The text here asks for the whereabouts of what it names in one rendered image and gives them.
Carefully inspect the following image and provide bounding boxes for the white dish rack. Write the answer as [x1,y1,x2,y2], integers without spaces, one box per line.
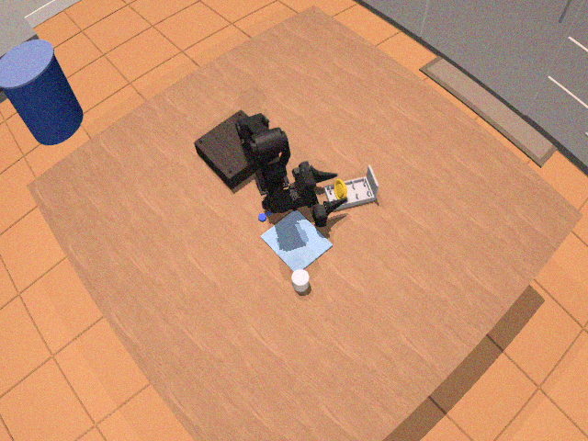
[324,165,379,210]

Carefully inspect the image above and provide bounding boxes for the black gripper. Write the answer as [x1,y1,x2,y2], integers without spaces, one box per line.
[285,161,347,227]

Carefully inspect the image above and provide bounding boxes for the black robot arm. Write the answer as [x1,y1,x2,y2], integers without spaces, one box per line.
[235,113,316,213]

